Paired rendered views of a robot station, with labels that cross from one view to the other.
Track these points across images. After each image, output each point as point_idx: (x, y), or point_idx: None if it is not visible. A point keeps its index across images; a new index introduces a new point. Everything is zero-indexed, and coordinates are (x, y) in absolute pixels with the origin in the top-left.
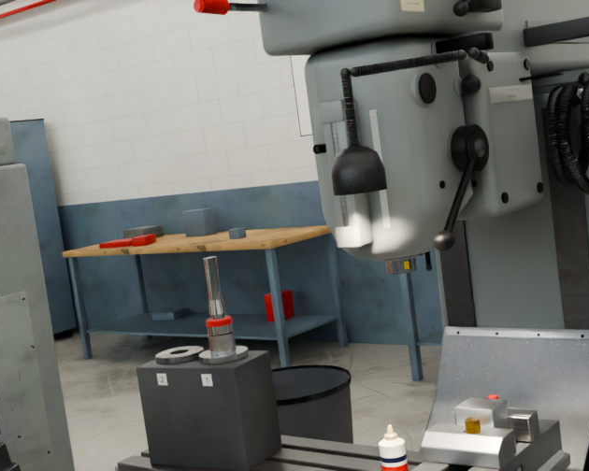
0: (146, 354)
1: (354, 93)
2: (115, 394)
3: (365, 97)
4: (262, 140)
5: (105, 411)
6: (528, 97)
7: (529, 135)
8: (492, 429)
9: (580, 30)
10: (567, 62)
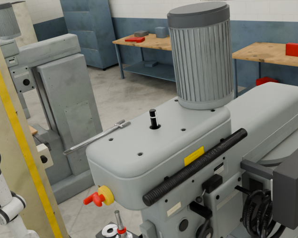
0: (142, 79)
1: (153, 222)
2: (129, 100)
3: (157, 226)
4: (185, 1)
5: (125, 109)
6: (239, 191)
7: (238, 204)
8: None
9: (263, 175)
10: (265, 154)
